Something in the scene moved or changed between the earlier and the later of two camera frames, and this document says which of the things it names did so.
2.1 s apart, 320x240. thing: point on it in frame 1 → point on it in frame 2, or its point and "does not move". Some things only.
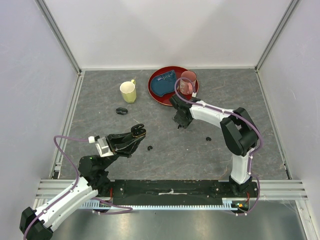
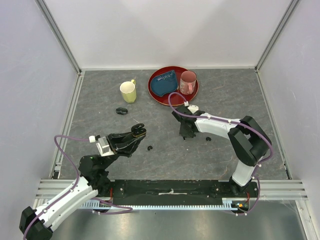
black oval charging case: x=121 y=111 does not move
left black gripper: x=124 y=144 does not move
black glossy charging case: x=137 y=130 does not move
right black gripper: x=185 y=124 → x=183 y=133
